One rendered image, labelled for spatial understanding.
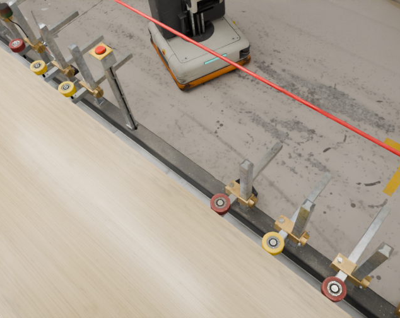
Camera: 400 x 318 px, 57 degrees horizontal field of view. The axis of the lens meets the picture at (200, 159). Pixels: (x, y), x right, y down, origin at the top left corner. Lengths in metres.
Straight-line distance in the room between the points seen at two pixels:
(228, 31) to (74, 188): 1.87
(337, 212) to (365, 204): 0.19
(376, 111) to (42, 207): 2.32
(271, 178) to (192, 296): 1.35
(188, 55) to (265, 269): 1.89
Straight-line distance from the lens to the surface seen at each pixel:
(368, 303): 1.62
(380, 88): 3.14
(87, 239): 1.51
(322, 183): 1.60
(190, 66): 2.79
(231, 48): 2.89
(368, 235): 1.54
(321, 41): 3.39
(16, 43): 2.36
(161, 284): 1.38
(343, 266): 1.47
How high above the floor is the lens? 2.23
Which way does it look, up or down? 59 degrees down
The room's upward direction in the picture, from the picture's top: 10 degrees counter-clockwise
